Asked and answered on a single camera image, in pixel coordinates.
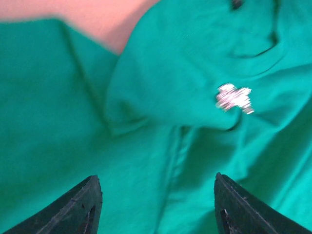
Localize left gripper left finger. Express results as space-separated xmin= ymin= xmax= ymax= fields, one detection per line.
xmin=5 ymin=175 xmax=102 ymax=234

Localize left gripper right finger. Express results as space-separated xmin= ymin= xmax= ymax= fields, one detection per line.
xmin=214 ymin=173 xmax=310 ymax=234

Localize green t-shirt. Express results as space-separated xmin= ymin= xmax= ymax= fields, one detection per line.
xmin=0 ymin=0 xmax=312 ymax=234

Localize blue gold butterfly brooch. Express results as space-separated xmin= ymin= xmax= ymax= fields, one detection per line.
xmin=216 ymin=83 xmax=254 ymax=115

